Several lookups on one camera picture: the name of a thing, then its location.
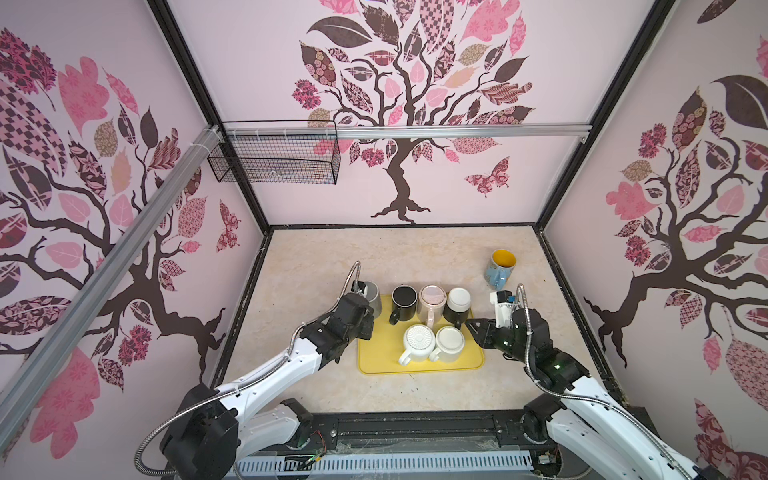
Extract black white mug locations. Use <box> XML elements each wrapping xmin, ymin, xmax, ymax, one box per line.
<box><xmin>443</xmin><ymin>287</ymin><xmax>472</xmax><ymax>329</ymax></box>

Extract black base frame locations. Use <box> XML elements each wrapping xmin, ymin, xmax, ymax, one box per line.
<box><xmin>160</xmin><ymin>407</ymin><xmax>682</xmax><ymax>480</ymax></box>

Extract aluminium rail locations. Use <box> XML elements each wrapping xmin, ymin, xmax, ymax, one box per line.
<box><xmin>224</xmin><ymin>122</ymin><xmax>592</xmax><ymax>140</ymax></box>
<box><xmin>1</xmin><ymin>125</ymin><xmax>222</xmax><ymax>448</ymax></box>

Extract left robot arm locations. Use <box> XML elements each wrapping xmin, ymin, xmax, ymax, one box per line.
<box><xmin>159</xmin><ymin>293</ymin><xmax>374</xmax><ymax>479</ymax></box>

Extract blue mug yellow inside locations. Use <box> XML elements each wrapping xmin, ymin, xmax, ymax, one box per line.
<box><xmin>484</xmin><ymin>249</ymin><xmax>517</xmax><ymax>291</ymax></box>

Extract white slotted cable duct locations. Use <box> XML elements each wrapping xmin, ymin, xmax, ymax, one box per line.
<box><xmin>227</xmin><ymin>451</ymin><xmax>533</xmax><ymax>479</ymax></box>

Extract aluminium rail left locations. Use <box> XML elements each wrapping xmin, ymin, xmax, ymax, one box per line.
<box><xmin>1</xmin><ymin>125</ymin><xmax>222</xmax><ymax>448</ymax></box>

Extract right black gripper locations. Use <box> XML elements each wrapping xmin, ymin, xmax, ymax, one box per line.
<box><xmin>463</xmin><ymin>315</ymin><xmax>532</xmax><ymax>366</ymax></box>

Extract cream white mug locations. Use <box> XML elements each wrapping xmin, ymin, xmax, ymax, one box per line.
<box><xmin>428</xmin><ymin>326</ymin><xmax>465</xmax><ymax>363</ymax></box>

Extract aluminium rail back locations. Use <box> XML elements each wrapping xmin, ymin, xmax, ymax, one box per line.
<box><xmin>224</xmin><ymin>122</ymin><xmax>592</xmax><ymax>140</ymax></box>

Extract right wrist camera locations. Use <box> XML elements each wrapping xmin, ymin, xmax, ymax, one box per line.
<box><xmin>490</xmin><ymin>290</ymin><xmax>516</xmax><ymax>328</ymax></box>

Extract pink beige mug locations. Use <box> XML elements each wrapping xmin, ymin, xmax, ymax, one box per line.
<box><xmin>417</xmin><ymin>285</ymin><xmax>447</xmax><ymax>329</ymax></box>

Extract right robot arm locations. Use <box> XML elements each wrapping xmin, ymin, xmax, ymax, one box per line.
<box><xmin>466</xmin><ymin>308</ymin><xmax>726</xmax><ymax>479</ymax></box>

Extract grey mug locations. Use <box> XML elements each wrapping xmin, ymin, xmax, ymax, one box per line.
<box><xmin>357</xmin><ymin>281</ymin><xmax>382</xmax><ymax>319</ymax></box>

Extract black wire basket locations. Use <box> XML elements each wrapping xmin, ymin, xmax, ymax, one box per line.
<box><xmin>208</xmin><ymin>120</ymin><xmax>341</xmax><ymax>185</ymax></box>

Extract white ribbed mug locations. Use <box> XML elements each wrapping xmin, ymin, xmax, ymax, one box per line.
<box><xmin>398</xmin><ymin>324</ymin><xmax>435</xmax><ymax>366</ymax></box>

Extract left metal conduit cable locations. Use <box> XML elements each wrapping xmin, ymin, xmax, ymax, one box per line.
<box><xmin>133</xmin><ymin>260</ymin><xmax>363</xmax><ymax>478</ymax></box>

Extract yellow plastic tray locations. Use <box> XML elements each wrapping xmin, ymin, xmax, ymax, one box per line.
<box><xmin>358</xmin><ymin>296</ymin><xmax>486</xmax><ymax>376</ymax></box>

